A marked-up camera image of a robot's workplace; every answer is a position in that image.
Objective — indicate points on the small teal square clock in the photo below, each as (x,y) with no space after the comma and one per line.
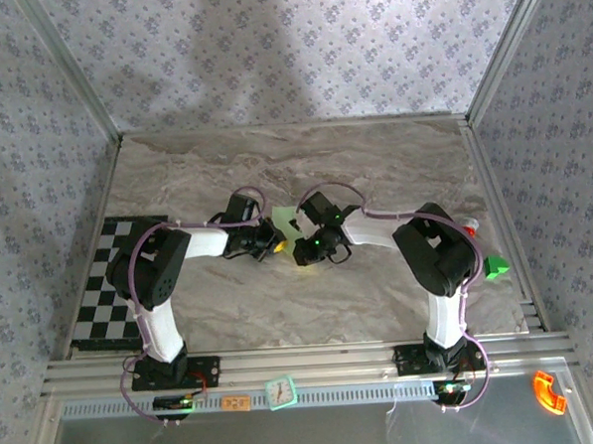
(281,393)

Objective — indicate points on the small circuit board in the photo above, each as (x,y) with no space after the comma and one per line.
(172,403)
(452,390)

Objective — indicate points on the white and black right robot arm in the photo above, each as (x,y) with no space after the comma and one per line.
(371,230)

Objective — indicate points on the green plastic block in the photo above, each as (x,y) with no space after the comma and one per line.
(495,267)

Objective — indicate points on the orange label tag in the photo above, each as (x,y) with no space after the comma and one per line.
(236,402)

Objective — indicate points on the grey metal plate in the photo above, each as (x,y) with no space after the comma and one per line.
(337,433)

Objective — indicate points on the red and grey small object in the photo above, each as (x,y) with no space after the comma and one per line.
(471,229)

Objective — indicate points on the left small circuit board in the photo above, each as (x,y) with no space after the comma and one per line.
(172,403)

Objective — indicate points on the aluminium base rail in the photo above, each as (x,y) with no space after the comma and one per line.
(309,363)

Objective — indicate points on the aluminium frame post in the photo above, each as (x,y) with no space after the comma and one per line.
(81,81)
(506,47)

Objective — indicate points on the right small circuit board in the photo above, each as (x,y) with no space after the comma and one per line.
(452,390)

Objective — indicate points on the aluminium side rail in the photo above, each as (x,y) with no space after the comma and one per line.
(482,162)

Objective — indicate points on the orange curved plastic piece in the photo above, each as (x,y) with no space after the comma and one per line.
(546,393)

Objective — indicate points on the black and white checkerboard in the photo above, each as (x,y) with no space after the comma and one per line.
(102,312)

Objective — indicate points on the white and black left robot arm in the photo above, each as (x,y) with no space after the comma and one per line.
(208,241)

